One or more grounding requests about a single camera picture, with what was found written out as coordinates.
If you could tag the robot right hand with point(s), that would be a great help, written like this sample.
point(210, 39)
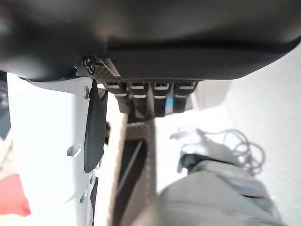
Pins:
point(150, 35)

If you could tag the red cloth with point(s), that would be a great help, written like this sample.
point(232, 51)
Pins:
point(11, 197)

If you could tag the black robot right foot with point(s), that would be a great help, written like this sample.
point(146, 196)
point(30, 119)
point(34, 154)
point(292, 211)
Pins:
point(188, 162)

